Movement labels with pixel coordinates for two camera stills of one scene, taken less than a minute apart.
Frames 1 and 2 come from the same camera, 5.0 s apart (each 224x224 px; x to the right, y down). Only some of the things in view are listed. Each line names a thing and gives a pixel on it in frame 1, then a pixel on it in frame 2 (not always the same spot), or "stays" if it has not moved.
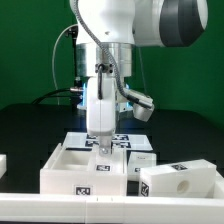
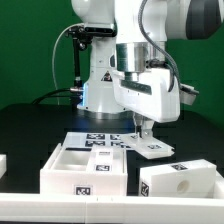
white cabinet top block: (191, 178) stays
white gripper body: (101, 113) -> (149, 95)
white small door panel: (137, 161) -> (149, 147)
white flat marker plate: (82, 141) stays
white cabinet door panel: (112, 164) stays
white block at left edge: (3, 164) stays
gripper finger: (105, 145) -> (147, 129)
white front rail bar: (101, 208) stays
